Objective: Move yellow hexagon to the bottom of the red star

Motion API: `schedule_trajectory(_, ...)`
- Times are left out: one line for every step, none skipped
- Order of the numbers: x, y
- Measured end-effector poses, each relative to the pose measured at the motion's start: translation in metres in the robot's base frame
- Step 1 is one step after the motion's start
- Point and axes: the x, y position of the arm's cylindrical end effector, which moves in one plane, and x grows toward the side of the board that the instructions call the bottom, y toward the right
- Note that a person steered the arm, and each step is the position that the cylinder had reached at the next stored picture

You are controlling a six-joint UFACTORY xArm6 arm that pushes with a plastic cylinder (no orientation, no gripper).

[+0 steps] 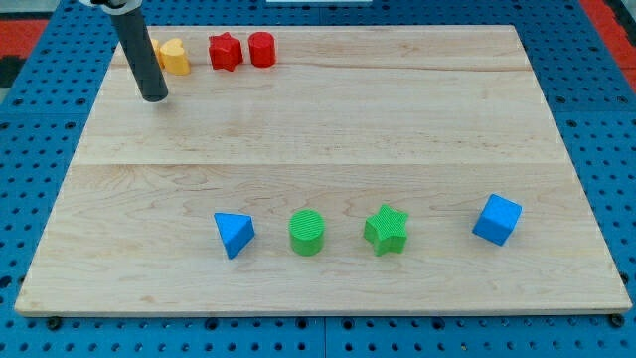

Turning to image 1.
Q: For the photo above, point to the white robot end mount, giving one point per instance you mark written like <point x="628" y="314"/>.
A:
<point x="112" y="4"/>

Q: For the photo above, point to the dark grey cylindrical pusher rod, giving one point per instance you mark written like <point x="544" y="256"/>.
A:
<point x="136" y="44"/>

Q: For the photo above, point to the yellow hexagon block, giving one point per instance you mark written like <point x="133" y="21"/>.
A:
<point x="156" y="49"/>

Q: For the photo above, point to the red star block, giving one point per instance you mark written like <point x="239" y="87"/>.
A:
<point x="225" y="52"/>

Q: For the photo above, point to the green star block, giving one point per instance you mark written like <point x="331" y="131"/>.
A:
<point x="386" y="230"/>

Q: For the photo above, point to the yellow heart block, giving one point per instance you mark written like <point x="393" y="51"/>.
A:
<point x="174" y="57"/>

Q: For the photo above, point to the red cylinder block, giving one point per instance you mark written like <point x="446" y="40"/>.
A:
<point x="262" y="49"/>

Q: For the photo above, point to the wooden board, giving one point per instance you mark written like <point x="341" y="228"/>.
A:
<point x="430" y="120"/>

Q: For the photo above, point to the blue triangle block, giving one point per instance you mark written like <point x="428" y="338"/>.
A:
<point x="236" y="232"/>

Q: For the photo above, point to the green cylinder block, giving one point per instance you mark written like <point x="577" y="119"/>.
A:
<point x="306" y="231"/>

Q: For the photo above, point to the blue cube block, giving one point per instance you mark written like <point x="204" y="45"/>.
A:
<point x="497" y="220"/>

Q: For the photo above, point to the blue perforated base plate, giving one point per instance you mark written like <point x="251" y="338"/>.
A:
<point x="47" y="106"/>

